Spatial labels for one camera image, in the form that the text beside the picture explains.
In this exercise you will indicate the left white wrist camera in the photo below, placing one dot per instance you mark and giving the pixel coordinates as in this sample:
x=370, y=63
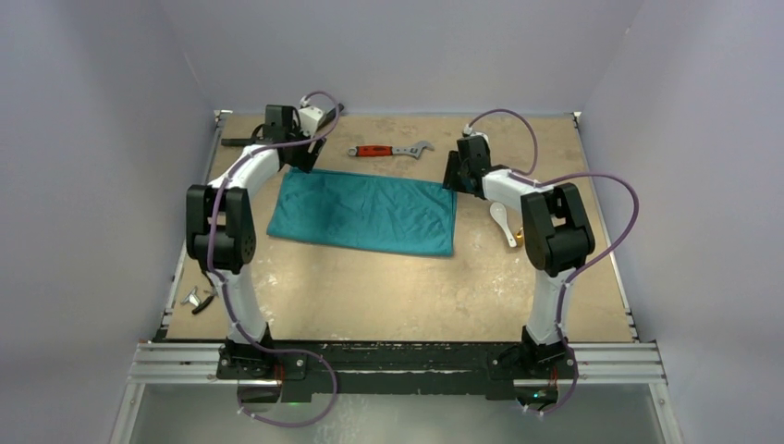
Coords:
x=310, y=118

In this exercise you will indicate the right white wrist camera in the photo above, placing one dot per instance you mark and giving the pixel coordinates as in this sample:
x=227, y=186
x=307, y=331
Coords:
x=469, y=131

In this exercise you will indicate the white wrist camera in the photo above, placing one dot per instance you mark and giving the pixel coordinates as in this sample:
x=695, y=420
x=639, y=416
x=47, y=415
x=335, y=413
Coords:
x=469, y=131
x=310, y=118

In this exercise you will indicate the black handled pliers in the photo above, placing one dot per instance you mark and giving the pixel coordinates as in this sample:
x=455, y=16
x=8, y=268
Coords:
x=198, y=300

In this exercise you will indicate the red handled adjustable wrench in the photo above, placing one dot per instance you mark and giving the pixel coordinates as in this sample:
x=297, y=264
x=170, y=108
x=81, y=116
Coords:
x=378, y=150

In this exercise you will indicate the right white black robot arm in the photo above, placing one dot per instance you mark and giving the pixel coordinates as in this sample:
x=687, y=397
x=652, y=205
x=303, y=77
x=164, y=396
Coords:
x=557, y=239

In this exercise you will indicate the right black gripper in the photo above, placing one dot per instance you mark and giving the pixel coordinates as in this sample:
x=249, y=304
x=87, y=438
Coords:
x=457, y=174

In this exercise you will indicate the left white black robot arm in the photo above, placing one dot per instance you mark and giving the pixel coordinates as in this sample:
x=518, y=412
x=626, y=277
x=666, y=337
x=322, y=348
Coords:
x=220, y=232

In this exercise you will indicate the aluminium rail frame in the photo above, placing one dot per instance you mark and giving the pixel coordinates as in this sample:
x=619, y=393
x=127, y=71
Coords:
x=483, y=292

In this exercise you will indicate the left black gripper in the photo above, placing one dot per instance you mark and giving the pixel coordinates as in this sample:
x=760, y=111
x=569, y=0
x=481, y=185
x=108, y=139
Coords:
x=305, y=161

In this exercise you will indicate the teal cloth napkin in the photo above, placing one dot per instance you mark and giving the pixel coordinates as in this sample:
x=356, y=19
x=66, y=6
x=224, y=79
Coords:
x=365, y=212

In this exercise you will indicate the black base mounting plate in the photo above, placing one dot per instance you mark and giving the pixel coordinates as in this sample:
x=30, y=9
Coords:
x=477, y=368

